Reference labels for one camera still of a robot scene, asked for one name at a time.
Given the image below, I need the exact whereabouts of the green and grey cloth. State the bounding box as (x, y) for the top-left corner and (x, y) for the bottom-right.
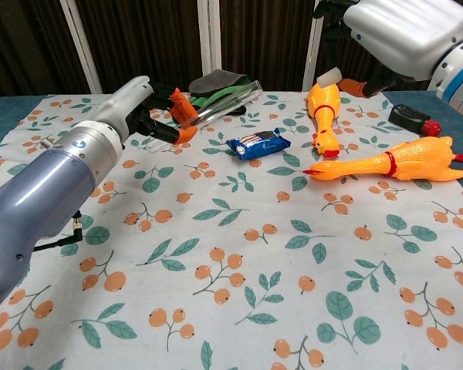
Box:
(188, 69), (255, 116)

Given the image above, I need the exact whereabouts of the black and red device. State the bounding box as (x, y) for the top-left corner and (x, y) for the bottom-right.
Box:
(387, 103), (443, 136)

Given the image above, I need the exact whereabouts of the small yellow rubber chicken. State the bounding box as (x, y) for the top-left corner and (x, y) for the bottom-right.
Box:
(305, 81), (342, 158)

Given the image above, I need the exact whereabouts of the floral fruit-print tablecloth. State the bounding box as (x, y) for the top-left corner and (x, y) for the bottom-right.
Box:
(0, 91), (463, 370)

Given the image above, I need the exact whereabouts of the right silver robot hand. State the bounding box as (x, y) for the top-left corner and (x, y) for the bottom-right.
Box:
(312, 0), (463, 98)

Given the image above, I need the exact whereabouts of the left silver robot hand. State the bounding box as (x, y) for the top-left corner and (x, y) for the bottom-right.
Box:
(95, 75), (199, 147)

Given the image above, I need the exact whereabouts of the blue cookie packet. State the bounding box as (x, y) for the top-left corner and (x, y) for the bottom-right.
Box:
(226, 127), (292, 162)

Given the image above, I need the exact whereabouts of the small white stopper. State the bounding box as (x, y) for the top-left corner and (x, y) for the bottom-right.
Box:
(316, 66), (344, 89)

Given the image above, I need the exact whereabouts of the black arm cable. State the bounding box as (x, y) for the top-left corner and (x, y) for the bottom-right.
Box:
(32, 209), (84, 254)

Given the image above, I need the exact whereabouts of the large yellow rubber chicken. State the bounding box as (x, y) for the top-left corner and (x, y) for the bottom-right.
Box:
(302, 135), (463, 183)

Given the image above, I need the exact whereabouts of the transparent glass test tube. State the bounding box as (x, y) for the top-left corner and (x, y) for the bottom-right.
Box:
(146, 78), (265, 153)

